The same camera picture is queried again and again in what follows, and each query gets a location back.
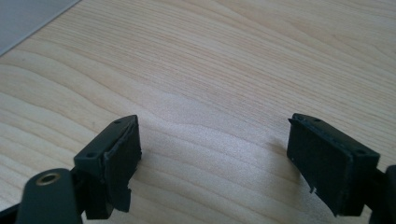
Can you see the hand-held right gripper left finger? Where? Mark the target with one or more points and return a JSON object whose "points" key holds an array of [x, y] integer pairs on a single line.
{"points": [[120, 161]]}

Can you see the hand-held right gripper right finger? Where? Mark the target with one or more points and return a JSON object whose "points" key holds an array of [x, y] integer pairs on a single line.
{"points": [[327, 161]]}

